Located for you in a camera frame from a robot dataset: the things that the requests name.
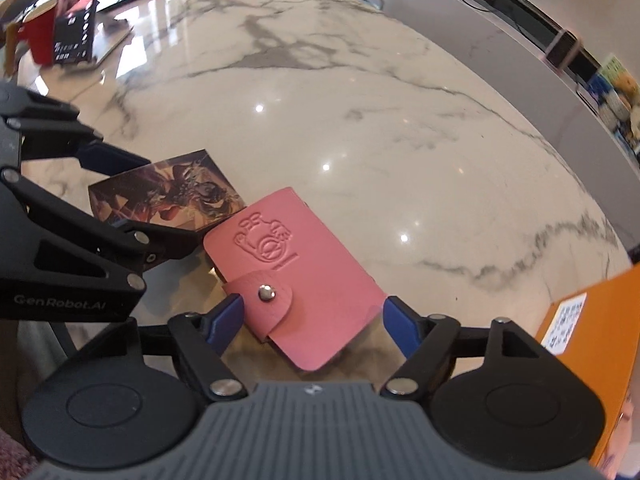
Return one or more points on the red mug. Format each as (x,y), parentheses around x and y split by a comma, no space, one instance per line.
(37,31)

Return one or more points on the pink leather card wallet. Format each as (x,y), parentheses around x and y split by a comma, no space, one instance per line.
(302,289)

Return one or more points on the brown teddy bear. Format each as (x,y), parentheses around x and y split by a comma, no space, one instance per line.
(624,83)

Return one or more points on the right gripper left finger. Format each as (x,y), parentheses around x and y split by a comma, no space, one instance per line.
(201,340)

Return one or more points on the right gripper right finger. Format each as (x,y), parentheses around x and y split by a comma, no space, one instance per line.
(427,343)

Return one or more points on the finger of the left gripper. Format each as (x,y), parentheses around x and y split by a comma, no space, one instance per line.
(108,159)

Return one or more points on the standing dark photo card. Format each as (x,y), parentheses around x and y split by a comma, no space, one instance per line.
(73,31)

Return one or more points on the orange cardboard box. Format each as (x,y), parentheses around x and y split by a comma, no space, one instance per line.
(595,333)

